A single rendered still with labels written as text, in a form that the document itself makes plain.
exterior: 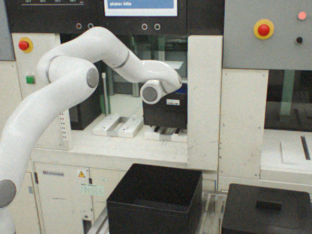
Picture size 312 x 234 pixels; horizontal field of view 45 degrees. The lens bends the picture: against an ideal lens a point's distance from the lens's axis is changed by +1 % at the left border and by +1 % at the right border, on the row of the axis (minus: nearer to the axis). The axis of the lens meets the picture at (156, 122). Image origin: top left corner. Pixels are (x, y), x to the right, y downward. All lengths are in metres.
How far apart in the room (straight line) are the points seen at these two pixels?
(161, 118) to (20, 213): 0.88
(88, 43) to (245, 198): 0.76
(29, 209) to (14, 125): 1.05
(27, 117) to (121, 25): 0.60
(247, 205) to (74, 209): 0.91
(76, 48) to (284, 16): 0.71
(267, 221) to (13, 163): 0.80
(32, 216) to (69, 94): 1.10
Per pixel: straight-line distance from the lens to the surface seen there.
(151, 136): 1.82
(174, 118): 1.75
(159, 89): 1.44
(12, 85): 1.80
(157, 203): 1.53
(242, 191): 1.44
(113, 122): 1.97
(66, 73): 1.09
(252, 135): 1.52
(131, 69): 1.32
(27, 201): 2.05
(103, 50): 1.22
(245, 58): 1.43
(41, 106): 1.08
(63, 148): 1.79
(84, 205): 1.89
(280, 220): 1.32
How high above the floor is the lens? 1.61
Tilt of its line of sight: 21 degrees down
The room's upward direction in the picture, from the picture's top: 2 degrees counter-clockwise
